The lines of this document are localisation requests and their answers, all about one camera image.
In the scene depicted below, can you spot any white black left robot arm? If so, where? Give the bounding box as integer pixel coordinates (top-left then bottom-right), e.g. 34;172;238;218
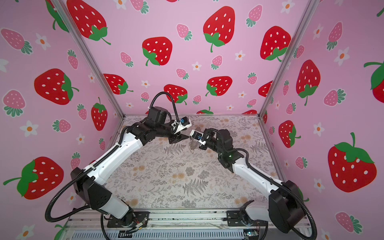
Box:
71;107;192;226

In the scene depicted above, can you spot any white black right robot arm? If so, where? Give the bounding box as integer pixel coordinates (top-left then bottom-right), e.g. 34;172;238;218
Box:
190;129;306;233

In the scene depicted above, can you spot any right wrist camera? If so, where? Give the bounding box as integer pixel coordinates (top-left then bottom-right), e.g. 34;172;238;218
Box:
190;130;211;145

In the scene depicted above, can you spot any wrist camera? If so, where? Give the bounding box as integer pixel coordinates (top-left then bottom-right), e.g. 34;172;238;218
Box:
190;130;211;145
171;117;192;134

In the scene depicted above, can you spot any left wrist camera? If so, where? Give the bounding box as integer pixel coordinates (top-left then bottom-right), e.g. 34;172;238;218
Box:
171;117;192;134

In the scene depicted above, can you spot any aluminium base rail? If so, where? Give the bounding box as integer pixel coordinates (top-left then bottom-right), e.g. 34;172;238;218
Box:
56;209;299;240

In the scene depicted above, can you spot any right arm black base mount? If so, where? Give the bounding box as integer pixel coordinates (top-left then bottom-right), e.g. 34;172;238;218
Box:
223;210;267;227

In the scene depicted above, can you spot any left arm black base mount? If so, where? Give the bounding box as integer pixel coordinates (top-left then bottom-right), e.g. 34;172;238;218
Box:
104;211;150;229

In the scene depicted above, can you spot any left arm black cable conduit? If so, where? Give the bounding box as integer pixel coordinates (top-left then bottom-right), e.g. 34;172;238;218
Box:
44;91;180;223

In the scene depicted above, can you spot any aluminium corner post left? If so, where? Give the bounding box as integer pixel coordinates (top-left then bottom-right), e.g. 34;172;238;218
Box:
52;0;125;119

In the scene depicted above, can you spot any aluminium corner post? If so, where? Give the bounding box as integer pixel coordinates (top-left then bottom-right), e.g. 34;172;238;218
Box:
52;0;125;119
259;0;320;119

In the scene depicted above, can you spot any aluminium corner post right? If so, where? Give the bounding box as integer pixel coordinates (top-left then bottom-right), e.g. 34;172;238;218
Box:
259;0;320;119

